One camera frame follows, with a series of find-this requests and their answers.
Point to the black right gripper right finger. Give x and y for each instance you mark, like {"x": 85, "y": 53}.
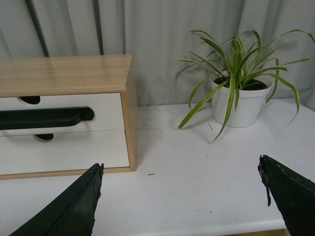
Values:
{"x": 293, "y": 194}

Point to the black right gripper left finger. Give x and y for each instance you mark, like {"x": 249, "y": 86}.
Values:
{"x": 72, "y": 213}

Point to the black drawer handle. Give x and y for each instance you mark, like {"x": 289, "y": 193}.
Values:
{"x": 44, "y": 118}

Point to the white drawer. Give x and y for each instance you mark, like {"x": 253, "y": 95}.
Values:
{"x": 68, "y": 151}
{"x": 107, "y": 107}

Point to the wooden drawer cabinet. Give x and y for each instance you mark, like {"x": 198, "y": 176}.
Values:
{"x": 29, "y": 79}

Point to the white plant pot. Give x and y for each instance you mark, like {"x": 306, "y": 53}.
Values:
{"x": 249, "y": 104}

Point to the green spider plant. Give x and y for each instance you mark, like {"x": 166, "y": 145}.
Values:
{"x": 237, "y": 70}

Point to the grey curtain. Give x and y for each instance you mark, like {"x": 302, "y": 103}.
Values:
{"x": 156, "y": 32}

